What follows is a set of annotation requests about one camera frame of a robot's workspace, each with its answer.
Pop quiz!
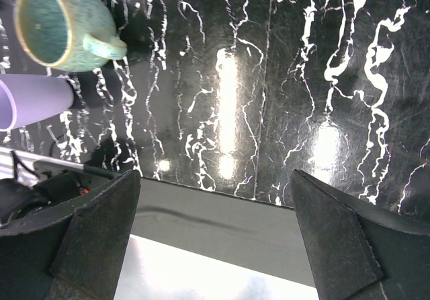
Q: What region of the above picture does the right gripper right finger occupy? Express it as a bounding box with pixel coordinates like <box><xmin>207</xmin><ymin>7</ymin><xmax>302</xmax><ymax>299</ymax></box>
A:
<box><xmin>290</xmin><ymin>170</ymin><xmax>429</xmax><ymax>299</ymax></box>

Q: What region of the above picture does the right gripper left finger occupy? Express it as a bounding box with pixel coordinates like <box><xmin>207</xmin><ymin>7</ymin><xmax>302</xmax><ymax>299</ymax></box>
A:
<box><xmin>1</xmin><ymin>170</ymin><xmax>140</xmax><ymax>299</ymax></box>

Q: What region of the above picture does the lavender plastic cup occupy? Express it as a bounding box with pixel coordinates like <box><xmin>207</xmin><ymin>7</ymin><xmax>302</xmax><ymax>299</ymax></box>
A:
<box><xmin>1</xmin><ymin>74</ymin><xmax>74</xmax><ymax>132</ymax></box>

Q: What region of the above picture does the teal ceramic mug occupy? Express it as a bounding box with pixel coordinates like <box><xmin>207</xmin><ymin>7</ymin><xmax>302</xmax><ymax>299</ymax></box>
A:
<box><xmin>13</xmin><ymin>0</ymin><xmax>127</xmax><ymax>72</ymax></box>

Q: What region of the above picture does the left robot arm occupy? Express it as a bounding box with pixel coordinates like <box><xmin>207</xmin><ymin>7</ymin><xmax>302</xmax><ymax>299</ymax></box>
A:
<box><xmin>1</xmin><ymin>159</ymin><xmax>119</xmax><ymax>226</ymax></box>

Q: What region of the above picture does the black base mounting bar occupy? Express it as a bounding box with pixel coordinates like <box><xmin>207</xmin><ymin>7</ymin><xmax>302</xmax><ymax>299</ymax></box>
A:
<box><xmin>132</xmin><ymin>179</ymin><xmax>314</xmax><ymax>287</ymax></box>

